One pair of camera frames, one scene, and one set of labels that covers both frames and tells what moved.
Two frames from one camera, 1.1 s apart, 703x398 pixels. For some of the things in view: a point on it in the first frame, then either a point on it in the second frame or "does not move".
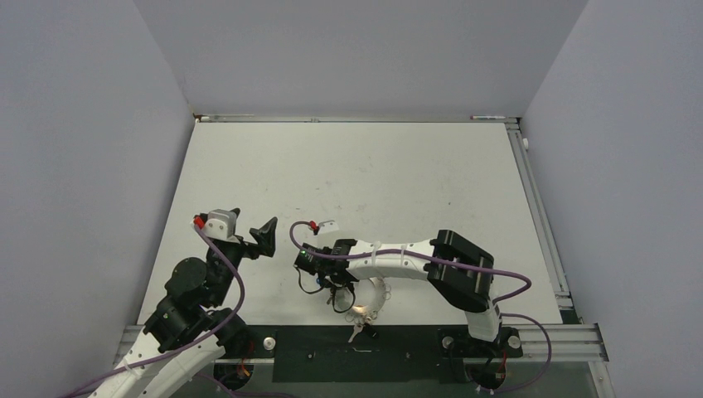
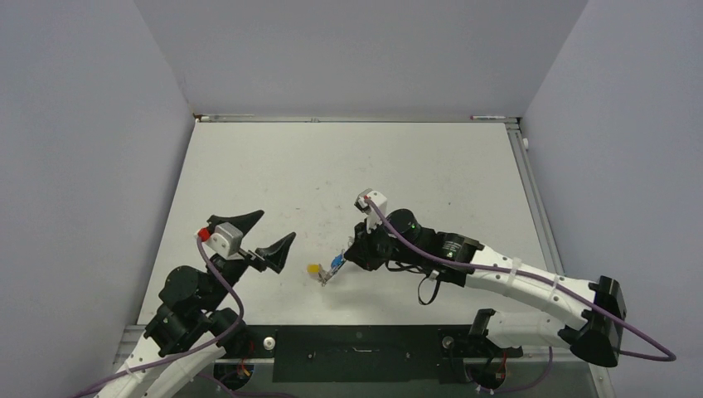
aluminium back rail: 346,118 does not move
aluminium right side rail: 562,293 does not move
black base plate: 380,354 does not move
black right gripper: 326,282 → 361,249
